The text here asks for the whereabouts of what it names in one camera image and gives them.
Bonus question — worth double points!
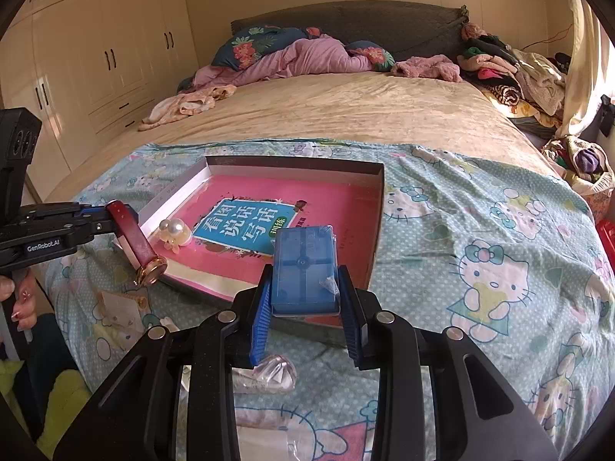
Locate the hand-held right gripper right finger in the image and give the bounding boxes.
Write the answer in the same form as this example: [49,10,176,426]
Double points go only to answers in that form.
[336,264,560,461]

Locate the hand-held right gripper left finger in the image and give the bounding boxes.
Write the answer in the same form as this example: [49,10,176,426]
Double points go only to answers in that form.
[53,264,276,461]

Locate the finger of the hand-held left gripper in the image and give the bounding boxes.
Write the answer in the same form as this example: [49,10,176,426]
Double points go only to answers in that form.
[19,202,111,226]
[0,220,119,270]

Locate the red strap wristwatch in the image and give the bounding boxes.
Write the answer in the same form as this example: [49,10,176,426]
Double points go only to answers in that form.
[106,200,169,286]

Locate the crinkled clear plastic bag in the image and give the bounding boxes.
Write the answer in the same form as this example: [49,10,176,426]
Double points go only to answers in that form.
[234,354,296,395]

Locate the blue plastic box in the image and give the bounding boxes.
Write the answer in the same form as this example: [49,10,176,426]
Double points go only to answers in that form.
[270,224,341,318]

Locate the white earring card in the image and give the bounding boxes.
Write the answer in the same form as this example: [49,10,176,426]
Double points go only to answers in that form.
[96,290,151,337]

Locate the grey cardboard box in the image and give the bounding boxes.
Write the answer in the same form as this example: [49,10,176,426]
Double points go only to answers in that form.
[113,155,386,349]

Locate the person's left forearm green sleeve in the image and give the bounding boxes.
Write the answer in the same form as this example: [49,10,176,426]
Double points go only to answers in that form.
[0,359,93,447]

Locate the person's left hand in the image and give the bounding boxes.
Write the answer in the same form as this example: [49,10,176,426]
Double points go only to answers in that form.
[0,269,38,347]

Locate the pearl hair clip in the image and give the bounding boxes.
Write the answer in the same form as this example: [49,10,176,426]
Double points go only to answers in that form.
[158,218,194,250]

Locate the pink book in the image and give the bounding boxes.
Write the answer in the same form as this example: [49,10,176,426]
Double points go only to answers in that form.
[158,175,382,315]

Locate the cream wardrobe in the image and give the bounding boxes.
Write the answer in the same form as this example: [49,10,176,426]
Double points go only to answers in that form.
[0,0,200,202]

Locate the pink cream crumpled clothes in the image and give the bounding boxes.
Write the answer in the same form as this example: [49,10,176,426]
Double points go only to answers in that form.
[138,84,237,131]

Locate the cartoon cat printed blanket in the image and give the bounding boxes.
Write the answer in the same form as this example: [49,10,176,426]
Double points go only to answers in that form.
[36,139,615,461]

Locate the beige bedspread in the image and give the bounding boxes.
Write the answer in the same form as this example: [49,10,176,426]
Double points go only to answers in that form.
[45,70,568,202]

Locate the large floral pillow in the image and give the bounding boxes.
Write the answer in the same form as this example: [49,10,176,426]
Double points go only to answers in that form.
[211,26,308,70]

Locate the pink fluffy garment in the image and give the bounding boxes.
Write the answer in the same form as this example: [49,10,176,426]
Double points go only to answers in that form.
[390,55,462,82]

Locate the pink quilt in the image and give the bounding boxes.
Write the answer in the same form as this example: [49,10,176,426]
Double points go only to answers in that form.
[192,33,376,90]

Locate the small floral pillow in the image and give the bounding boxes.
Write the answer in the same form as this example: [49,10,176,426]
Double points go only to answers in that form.
[346,41,396,73]

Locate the red container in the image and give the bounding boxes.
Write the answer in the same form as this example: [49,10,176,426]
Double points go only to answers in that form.
[596,218,615,255]

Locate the basket of clothes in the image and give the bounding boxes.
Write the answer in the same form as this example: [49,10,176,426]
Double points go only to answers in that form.
[543,134,615,224]

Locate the pile of mixed clothes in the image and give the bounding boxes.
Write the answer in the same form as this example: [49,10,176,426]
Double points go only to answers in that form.
[456,24,568,128]

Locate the grey bed headboard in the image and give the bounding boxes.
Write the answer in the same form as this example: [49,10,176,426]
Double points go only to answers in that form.
[231,5,469,63]

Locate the black device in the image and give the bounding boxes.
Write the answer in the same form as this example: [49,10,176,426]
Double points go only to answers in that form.
[600,95,615,138]

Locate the cream curtain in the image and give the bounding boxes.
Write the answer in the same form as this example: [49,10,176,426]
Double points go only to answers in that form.
[557,0,615,140]

